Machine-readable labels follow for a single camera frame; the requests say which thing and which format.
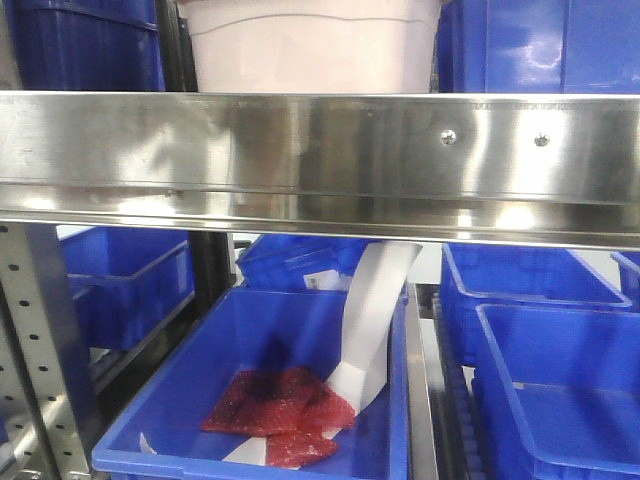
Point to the blue bin lower right front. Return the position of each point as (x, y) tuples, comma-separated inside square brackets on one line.
[(558, 392)]

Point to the blue bin upper right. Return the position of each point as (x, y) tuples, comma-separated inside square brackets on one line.
[(584, 47)]

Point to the stainless steel shelf beam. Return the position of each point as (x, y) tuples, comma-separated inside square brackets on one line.
[(366, 166)]

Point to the white paper strip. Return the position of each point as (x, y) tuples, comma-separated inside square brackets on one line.
[(362, 369)]

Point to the white plastic storage bin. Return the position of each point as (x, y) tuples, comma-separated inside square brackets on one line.
[(361, 47)]

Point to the blue bin far right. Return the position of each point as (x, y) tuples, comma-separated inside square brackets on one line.
[(629, 272)]

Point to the steel divider rail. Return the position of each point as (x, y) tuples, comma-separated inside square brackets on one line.
[(423, 454)]

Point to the red bubble wrap bag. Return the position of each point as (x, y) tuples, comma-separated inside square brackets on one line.
[(298, 448), (266, 403)]

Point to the perforated steel shelf upright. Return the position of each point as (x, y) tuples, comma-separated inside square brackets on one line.
[(36, 288)]

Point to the blue bin lower centre back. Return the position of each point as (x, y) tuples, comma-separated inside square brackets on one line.
[(296, 263)]

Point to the blue bin upper left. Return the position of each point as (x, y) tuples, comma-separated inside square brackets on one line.
[(86, 45)]

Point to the blue bin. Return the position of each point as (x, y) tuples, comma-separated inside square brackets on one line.
[(584, 47), (558, 392), (296, 263), (125, 281), (475, 274), (629, 272), (159, 434), (86, 45)]

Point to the left beam screw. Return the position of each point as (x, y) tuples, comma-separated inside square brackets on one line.
[(448, 137)]

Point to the right beam screw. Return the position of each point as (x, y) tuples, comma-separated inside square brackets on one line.
[(541, 139)]

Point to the blue bin lower centre front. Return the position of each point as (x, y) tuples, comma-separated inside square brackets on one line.
[(159, 434)]

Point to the beam screw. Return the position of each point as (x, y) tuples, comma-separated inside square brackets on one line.
[(541, 139), (448, 137)]

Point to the blue bin lower left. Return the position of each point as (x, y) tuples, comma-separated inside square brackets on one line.
[(125, 281)]

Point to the blue bin lower right back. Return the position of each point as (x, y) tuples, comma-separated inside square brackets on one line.
[(475, 274)]

